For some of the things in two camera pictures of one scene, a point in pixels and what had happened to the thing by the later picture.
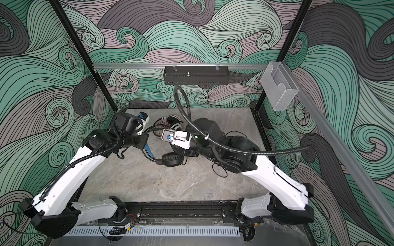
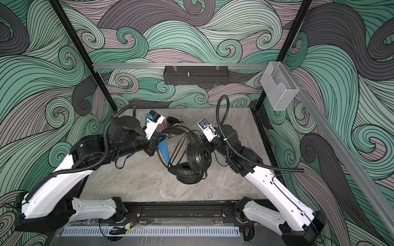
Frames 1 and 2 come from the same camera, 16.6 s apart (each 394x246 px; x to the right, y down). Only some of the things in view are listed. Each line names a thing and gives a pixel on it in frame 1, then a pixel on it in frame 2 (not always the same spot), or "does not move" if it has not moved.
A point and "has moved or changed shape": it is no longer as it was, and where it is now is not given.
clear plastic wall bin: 279,87 does not move
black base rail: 173,213 does not move
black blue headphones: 169,159 has moved or changed shape
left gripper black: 144,137 → 154,141
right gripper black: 193,150 → 212,148
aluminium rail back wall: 127,66 does not move
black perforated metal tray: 196,75 does not move
